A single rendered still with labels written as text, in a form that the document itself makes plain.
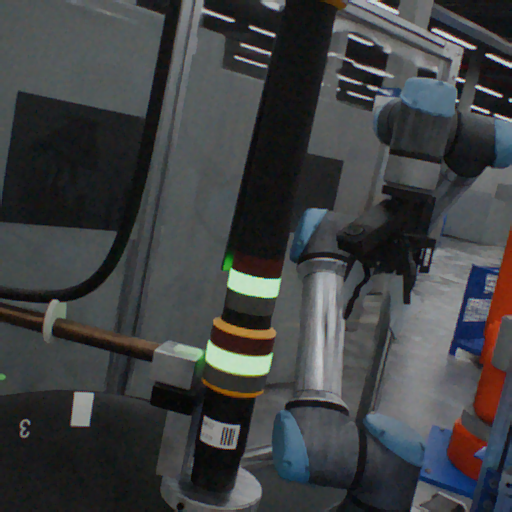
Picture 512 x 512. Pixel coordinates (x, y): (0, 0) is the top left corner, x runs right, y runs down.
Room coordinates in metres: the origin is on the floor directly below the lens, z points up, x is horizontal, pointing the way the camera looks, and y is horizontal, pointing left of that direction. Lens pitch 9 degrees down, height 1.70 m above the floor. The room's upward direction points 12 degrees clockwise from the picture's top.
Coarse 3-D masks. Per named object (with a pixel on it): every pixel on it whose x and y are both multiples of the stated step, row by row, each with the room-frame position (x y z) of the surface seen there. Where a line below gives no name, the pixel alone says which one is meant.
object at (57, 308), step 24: (168, 0) 0.47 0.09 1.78; (168, 24) 0.47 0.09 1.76; (168, 48) 0.47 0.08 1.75; (144, 144) 0.47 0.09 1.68; (144, 168) 0.47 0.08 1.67; (120, 240) 0.47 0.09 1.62; (0, 288) 0.48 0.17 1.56; (24, 288) 0.48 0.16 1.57; (72, 288) 0.48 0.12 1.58; (96, 288) 0.48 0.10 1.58; (48, 312) 0.47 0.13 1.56; (48, 336) 0.47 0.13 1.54
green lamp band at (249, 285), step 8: (232, 272) 0.45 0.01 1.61; (232, 280) 0.45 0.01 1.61; (240, 280) 0.44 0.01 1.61; (248, 280) 0.44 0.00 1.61; (256, 280) 0.44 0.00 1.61; (264, 280) 0.44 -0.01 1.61; (272, 280) 0.45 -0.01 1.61; (280, 280) 0.46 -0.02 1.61; (240, 288) 0.44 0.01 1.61; (248, 288) 0.44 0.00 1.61; (256, 288) 0.44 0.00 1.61; (264, 288) 0.44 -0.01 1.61; (272, 288) 0.45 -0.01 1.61; (264, 296) 0.44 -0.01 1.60; (272, 296) 0.45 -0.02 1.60
